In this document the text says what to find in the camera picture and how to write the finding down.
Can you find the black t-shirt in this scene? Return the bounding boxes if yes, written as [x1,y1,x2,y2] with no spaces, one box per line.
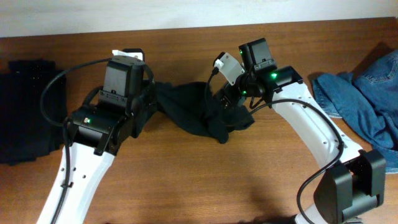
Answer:
[155,82,254,144]

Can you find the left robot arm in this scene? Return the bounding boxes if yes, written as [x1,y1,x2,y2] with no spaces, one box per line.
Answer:
[37,49,157,223]

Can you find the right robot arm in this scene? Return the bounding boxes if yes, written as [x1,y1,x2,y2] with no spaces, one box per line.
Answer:
[213,39,386,223]

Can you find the black fabric storage container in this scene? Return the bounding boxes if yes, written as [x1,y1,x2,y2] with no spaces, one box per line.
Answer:
[1,59,63,165]

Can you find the blue denim jeans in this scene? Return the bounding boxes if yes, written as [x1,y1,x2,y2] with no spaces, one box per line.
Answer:
[312,50,397,174]

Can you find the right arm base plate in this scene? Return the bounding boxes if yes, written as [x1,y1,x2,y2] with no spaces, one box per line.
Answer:
[344,217,364,224]

